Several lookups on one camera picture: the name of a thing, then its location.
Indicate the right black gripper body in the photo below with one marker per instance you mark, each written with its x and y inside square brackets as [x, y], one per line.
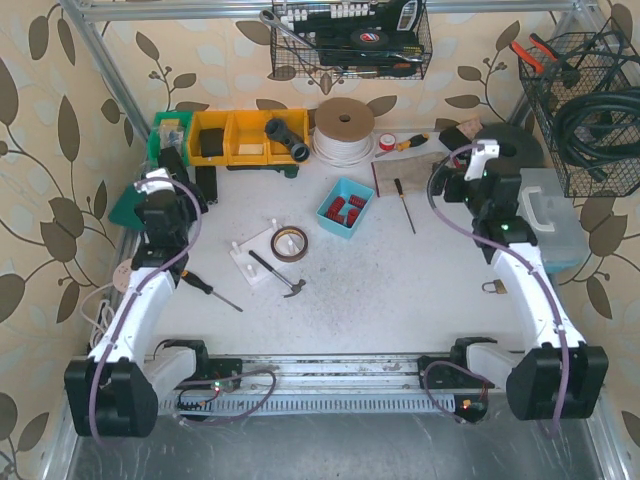
[451, 181]

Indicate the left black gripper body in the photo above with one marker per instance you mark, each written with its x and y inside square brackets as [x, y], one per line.
[175, 163]

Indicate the red spring long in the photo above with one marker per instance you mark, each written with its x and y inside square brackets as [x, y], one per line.
[333, 211]
[352, 216]

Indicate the brown tape roll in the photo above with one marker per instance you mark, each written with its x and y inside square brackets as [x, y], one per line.
[289, 244]

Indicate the black handled hammer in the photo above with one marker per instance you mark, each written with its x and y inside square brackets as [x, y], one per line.
[295, 288]

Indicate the red spring short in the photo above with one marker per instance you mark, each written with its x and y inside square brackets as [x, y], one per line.
[357, 201]

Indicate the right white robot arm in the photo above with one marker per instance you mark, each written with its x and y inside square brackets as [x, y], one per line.
[558, 375]

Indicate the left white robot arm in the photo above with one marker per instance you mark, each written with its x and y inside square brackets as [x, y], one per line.
[115, 391]

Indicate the beige work glove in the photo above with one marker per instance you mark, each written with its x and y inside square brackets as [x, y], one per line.
[413, 173]

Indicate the black sander block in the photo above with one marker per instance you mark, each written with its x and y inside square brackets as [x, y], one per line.
[452, 138]

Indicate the green case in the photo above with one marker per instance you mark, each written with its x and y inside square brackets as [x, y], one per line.
[123, 212]

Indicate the black yellow screwdriver thin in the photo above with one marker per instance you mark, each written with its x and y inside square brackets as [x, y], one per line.
[401, 194]

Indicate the black aluminium extrusion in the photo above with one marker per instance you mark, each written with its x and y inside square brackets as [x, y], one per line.
[206, 180]

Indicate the black orange screwdriver left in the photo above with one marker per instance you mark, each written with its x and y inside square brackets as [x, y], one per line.
[195, 281]

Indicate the pink round power strip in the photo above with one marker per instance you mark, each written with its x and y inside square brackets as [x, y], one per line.
[121, 275]

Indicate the red white tape roll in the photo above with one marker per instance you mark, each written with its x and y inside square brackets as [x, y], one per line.
[387, 142]

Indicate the black disc spool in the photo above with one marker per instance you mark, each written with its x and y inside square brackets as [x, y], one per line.
[516, 144]

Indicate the green bin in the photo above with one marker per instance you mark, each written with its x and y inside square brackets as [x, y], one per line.
[169, 129]

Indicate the black foam block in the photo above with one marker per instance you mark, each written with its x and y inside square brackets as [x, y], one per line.
[212, 142]

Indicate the teal plastic bin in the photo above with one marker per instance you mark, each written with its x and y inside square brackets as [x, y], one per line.
[344, 187]

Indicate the yellow triple bin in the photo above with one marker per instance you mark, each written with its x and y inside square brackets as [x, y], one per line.
[245, 141]

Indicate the brass padlock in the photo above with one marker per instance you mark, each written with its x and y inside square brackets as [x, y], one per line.
[494, 287]

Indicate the clear teal toolbox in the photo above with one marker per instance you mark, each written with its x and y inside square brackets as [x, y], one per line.
[553, 220]

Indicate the grey pipe fitting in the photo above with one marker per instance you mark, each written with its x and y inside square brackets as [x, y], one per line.
[277, 130]

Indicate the black electrical tape roll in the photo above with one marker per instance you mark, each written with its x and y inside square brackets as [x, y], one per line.
[369, 39]

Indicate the white peg base plate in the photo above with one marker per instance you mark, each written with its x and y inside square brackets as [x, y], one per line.
[249, 268]

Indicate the white cable spool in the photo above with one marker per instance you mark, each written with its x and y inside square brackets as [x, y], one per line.
[343, 133]

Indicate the orange handled pliers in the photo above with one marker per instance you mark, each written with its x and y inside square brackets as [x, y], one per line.
[538, 45]

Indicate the wire basket right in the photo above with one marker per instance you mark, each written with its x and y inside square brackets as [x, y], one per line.
[588, 112]

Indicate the wire basket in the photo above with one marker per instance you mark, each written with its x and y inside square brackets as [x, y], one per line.
[588, 112]
[335, 41]

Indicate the wire basket top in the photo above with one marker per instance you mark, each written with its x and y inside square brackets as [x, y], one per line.
[335, 41]

